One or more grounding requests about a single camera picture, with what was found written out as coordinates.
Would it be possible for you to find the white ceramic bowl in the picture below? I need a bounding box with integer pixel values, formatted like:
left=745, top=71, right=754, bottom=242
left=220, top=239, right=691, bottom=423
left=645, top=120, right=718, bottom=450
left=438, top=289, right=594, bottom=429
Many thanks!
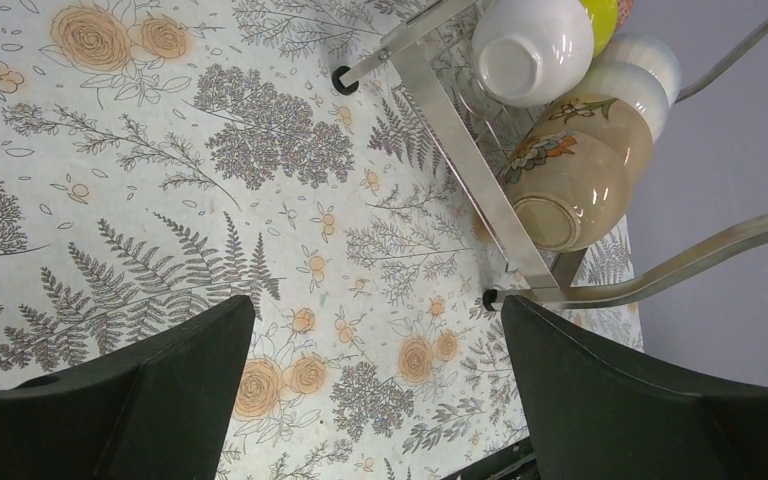
left=471, top=0, right=594, bottom=108

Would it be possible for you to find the floral patterned table mat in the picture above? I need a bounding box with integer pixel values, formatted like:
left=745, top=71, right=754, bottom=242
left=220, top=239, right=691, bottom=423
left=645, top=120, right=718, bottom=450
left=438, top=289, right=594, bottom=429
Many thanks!
left=0, top=1, right=528, bottom=479

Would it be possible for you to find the beige floral bowl front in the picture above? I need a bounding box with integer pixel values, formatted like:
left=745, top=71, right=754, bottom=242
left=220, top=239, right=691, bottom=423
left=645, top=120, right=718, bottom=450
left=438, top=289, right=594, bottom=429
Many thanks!
left=500, top=130, right=633, bottom=252

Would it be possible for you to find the white ribbed bowl rear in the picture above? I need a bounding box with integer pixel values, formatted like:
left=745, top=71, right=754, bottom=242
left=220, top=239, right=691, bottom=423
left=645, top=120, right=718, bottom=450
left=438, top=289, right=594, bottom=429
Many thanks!
left=596, top=32, right=682, bottom=106

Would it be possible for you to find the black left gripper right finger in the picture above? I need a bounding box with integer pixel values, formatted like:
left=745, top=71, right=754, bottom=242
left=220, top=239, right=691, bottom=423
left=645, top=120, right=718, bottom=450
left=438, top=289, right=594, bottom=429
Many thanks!
left=501, top=296, right=768, bottom=479

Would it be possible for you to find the stainless steel dish rack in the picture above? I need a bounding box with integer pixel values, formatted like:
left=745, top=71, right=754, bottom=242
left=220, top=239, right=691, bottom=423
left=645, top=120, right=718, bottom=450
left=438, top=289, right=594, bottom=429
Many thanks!
left=331, top=1, right=768, bottom=309

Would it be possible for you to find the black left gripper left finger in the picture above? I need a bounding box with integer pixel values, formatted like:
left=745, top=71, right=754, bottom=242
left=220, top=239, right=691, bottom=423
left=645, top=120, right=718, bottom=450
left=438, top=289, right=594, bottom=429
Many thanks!
left=0, top=295, right=255, bottom=479

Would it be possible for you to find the yellow green bowl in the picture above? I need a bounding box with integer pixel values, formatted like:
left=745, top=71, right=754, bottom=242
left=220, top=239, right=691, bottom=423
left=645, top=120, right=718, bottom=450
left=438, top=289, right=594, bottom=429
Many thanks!
left=580, top=0, right=619, bottom=57

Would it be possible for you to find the white ribbed bowl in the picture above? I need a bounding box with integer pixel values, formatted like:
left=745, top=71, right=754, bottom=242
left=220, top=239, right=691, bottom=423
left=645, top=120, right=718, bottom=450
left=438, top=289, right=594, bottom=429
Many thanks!
left=574, top=61, right=670, bottom=141
left=596, top=32, right=682, bottom=106

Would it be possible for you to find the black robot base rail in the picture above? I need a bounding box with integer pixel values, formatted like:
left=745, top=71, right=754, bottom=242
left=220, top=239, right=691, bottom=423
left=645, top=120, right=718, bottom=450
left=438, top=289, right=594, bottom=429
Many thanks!
left=445, top=437, right=541, bottom=480

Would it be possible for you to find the white ribbed bowl front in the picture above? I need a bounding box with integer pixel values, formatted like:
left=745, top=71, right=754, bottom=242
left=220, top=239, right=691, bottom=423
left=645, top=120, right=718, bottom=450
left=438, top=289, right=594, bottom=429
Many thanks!
left=574, top=61, right=670, bottom=141

